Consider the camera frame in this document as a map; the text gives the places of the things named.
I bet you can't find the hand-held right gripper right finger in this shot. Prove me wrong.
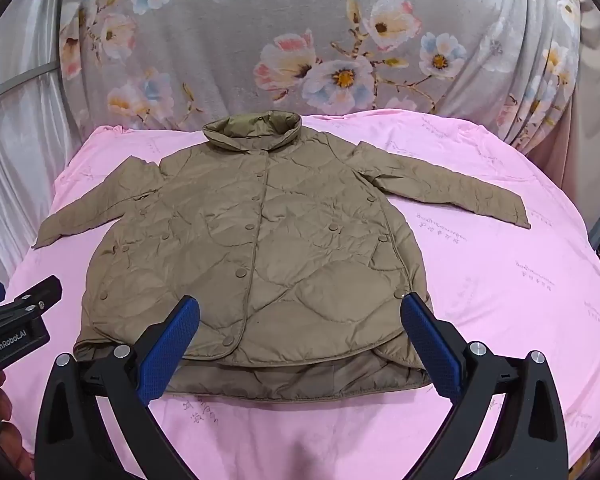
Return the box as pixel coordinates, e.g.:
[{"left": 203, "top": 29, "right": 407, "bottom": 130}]
[{"left": 400, "top": 292, "right": 571, "bottom": 480}]

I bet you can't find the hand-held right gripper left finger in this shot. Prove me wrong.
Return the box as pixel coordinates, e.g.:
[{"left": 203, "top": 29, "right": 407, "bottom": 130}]
[{"left": 34, "top": 295, "right": 202, "bottom": 480}]

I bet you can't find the khaki quilted jacket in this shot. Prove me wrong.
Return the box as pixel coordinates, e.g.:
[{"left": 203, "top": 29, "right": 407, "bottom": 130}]
[{"left": 31, "top": 114, "right": 532, "bottom": 403}]

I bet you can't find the person's left hand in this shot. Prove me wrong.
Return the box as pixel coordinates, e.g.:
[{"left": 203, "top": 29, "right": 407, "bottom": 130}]
[{"left": 0, "top": 369, "right": 35, "bottom": 472}]

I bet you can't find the pink bed sheet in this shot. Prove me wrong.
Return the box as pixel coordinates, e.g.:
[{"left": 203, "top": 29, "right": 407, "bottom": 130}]
[{"left": 0, "top": 109, "right": 600, "bottom": 480}]

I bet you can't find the white satin curtain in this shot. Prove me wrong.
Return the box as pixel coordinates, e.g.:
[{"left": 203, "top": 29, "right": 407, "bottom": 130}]
[{"left": 0, "top": 0, "right": 100, "bottom": 293}]

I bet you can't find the grey metal rod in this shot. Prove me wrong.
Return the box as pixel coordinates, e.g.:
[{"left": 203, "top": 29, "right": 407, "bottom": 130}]
[{"left": 0, "top": 63, "right": 60, "bottom": 107}]

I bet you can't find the beige cloth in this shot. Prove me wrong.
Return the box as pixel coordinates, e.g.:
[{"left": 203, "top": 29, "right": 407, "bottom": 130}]
[{"left": 527, "top": 77, "right": 600, "bottom": 241}]

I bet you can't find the grey floral quilt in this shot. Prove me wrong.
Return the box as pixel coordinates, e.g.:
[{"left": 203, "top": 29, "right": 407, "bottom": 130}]
[{"left": 54, "top": 0, "right": 582, "bottom": 157}]

